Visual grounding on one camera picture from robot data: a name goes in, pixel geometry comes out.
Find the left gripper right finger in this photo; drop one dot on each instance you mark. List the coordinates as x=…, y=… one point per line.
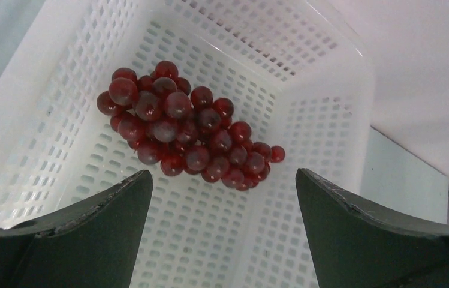
x=355, y=242

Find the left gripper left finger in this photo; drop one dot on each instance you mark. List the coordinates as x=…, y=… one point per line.
x=92, y=243

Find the red fake grape bunch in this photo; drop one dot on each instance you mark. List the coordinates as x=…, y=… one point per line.
x=185, y=129

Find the white perforated plastic basket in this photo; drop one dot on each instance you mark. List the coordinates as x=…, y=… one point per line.
x=295, y=72

